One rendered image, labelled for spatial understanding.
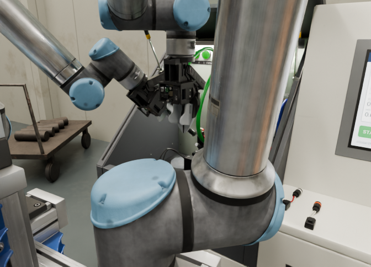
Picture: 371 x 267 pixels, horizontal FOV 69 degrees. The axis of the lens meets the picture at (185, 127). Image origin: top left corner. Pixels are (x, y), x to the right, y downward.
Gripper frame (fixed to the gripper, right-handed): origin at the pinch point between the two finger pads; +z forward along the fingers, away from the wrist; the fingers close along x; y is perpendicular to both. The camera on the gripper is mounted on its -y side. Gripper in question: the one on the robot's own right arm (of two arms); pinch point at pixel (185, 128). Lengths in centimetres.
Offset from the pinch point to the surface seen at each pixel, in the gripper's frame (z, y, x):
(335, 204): 22, -21, 40
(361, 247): 22, -5, 47
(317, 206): 20.4, -13.6, 35.6
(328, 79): -12.4, -33.5, 30.9
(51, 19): -54, -182, -357
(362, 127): 0, -30, 42
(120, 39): -26, -195, -231
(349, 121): -0.9, -30.3, 38.7
